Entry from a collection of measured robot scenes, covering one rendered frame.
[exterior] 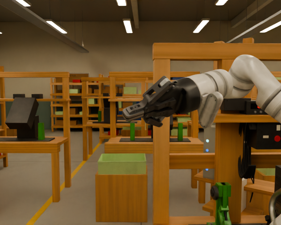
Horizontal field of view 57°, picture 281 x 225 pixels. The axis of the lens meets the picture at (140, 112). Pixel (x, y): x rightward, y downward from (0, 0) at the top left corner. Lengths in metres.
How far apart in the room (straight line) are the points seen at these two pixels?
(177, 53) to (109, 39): 10.05
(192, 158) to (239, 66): 1.09
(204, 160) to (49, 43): 10.88
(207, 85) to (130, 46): 10.85
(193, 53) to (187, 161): 0.66
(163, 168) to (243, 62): 1.03
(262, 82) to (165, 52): 0.94
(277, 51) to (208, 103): 1.21
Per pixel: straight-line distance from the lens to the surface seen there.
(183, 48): 1.53
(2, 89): 6.33
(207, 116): 0.55
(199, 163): 1.69
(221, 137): 1.59
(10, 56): 12.69
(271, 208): 1.55
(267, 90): 0.64
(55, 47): 11.99
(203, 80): 0.57
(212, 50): 1.57
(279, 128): 1.61
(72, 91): 10.96
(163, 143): 1.52
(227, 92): 0.61
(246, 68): 0.64
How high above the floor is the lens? 1.67
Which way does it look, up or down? 5 degrees down
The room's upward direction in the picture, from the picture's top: straight up
